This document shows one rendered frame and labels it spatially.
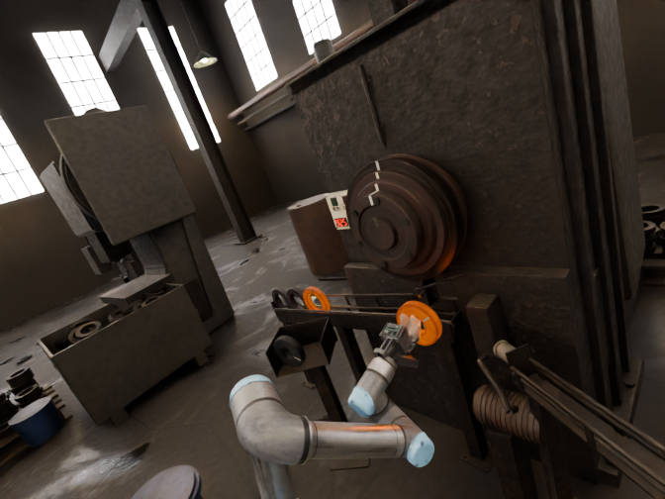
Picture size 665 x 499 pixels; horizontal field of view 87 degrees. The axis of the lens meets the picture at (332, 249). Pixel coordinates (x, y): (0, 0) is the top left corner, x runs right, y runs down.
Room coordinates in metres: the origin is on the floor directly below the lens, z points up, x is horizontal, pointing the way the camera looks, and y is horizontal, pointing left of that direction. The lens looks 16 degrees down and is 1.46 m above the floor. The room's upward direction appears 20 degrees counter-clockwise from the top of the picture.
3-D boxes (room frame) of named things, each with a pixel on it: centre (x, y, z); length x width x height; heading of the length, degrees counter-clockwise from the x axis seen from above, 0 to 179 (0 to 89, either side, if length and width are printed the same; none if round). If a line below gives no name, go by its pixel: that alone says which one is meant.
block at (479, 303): (1.06, -0.43, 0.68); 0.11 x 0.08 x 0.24; 129
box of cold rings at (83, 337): (2.94, 1.99, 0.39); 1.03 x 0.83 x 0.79; 133
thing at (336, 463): (1.43, 0.28, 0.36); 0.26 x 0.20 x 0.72; 74
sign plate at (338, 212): (1.57, -0.14, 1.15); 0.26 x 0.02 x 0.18; 39
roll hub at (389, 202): (1.17, -0.19, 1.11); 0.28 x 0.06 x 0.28; 39
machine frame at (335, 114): (1.51, -0.60, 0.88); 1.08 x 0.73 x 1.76; 39
